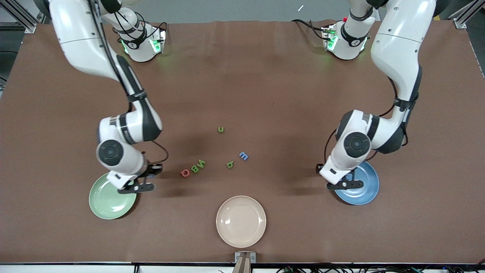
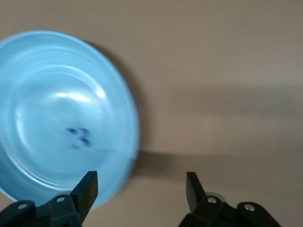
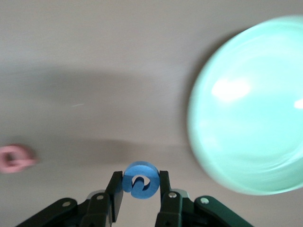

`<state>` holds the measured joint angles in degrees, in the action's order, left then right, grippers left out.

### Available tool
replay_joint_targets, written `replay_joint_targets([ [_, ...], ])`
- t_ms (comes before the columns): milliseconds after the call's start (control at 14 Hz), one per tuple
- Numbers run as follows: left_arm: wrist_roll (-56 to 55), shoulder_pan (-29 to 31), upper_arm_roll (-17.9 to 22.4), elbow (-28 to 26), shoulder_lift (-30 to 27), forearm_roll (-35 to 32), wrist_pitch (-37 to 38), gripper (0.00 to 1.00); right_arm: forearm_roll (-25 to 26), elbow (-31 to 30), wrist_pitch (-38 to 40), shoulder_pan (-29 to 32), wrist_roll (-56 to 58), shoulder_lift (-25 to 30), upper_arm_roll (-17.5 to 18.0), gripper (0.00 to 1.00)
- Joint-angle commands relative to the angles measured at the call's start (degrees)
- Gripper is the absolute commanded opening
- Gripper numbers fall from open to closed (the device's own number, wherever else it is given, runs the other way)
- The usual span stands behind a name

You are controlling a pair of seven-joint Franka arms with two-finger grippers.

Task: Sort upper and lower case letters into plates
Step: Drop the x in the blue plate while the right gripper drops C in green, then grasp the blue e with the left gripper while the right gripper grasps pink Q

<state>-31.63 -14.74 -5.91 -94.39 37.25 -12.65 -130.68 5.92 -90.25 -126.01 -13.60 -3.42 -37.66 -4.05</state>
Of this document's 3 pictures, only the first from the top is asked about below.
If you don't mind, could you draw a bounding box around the blue plate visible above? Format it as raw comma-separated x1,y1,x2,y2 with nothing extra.
331,161,380,206

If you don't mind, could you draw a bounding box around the aluminium frame profile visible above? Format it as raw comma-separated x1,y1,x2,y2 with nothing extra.
0,0,37,34
448,0,485,29

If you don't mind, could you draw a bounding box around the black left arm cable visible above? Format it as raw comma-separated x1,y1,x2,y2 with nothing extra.
324,76,398,165

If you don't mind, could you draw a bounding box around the beige plate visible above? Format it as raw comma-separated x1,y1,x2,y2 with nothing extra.
216,196,267,248

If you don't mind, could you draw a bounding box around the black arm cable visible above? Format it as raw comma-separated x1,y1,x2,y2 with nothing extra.
324,76,398,165
88,0,169,164

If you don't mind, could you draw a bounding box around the brown table cover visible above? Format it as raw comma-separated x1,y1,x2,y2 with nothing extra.
0,20,485,265

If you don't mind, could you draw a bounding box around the green plate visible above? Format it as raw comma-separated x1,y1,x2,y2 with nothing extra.
89,171,138,220

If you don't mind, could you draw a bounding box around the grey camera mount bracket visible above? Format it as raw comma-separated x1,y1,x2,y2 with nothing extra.
235,252,257,273

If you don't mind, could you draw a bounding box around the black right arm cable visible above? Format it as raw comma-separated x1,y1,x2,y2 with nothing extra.
88,0,169,164

